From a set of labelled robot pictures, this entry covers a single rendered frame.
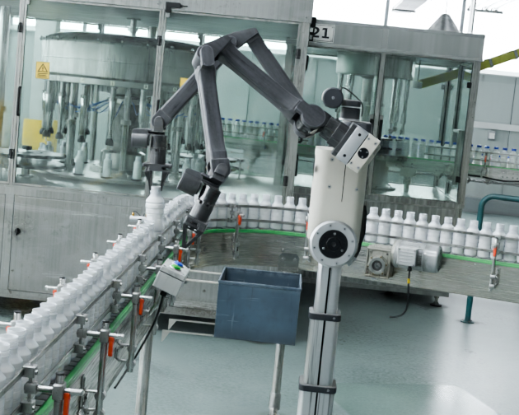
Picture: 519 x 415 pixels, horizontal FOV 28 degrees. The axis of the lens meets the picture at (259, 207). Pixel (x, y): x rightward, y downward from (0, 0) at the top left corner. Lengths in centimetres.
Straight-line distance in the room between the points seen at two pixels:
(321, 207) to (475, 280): 161
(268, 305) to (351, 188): 70
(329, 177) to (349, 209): 13
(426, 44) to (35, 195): 352
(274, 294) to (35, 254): 337
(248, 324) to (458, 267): 134
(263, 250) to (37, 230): 233
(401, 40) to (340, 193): 531
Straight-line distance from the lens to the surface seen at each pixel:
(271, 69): 371
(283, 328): 391
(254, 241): 503
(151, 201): 375
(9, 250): 706
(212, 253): 491
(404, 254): 476
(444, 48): 868
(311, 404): 360
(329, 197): 340
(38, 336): 216
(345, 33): 862
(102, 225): 689
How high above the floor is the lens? 166
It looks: 6 degrees down
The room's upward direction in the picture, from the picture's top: 6 degrees clockwise
